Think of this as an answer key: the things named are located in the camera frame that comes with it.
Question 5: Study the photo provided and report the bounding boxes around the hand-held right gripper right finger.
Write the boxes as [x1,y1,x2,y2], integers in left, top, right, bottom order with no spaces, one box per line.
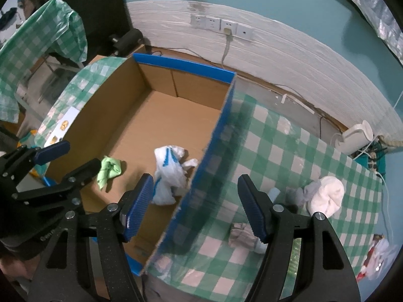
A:
[237,174,361,302]

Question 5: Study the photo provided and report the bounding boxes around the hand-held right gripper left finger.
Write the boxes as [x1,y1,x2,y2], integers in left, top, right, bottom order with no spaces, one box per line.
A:
[30,174,155,302]

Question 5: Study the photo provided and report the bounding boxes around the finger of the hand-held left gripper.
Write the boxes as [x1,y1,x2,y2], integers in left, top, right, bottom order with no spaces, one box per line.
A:
[13,158,101,218]
[0,140,70,192]

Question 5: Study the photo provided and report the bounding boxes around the beige grey cloth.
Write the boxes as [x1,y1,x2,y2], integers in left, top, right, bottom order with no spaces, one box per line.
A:
[228,223,257,249]

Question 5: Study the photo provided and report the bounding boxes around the grey sock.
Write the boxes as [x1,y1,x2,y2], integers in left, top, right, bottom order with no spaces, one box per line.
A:
[288,181,322,210]

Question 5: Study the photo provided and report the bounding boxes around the white towel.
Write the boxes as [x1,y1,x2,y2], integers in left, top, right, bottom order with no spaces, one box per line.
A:
[307,176,346,218]

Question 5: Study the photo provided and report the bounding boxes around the blue-taped cardboard box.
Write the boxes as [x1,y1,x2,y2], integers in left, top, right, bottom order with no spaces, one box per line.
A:
[33,53,237,277]

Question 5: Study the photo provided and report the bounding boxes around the light green cloth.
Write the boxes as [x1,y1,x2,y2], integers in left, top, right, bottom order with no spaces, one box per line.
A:
[96,156,124,191]

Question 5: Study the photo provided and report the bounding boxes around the white blue crumpled cloth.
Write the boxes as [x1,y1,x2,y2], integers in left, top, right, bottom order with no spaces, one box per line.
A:
[152,145,199,206]

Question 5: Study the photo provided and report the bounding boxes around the green checkered tablecloth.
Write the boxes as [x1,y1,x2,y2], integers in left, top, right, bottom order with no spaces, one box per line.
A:
[0,0,88,123]
[146,90,384,301]

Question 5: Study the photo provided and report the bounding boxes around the white electric kettle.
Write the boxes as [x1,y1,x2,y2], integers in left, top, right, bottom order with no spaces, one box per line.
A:
[330,120,374,155]

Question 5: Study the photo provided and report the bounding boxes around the black cylindrical device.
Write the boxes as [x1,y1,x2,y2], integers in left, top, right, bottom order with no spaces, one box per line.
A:
[109,28,144,55]

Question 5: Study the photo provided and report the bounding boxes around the red and white plastic bag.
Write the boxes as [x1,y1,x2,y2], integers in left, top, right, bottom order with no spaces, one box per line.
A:
[356,234,400,282]

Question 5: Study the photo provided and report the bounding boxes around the black cabinet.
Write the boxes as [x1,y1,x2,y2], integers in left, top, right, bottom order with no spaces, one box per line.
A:
[28,0,133,70]

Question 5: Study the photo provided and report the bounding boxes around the silver foil sheet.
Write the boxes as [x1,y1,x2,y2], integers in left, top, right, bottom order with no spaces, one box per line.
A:
[345,0,403,63]

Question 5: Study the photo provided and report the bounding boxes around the black cable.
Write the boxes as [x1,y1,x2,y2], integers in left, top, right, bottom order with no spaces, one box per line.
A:
[319,116,343,139]

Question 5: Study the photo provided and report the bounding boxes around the white cable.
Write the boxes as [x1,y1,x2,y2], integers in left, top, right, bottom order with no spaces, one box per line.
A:
[376,170,395,243]

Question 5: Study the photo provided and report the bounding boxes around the striped flexible hose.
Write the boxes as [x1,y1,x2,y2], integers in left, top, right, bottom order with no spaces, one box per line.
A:
[379,135,403,148]

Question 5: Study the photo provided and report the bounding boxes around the grey plug with cable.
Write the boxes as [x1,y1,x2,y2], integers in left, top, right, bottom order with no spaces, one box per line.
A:
[220,28,234,70]

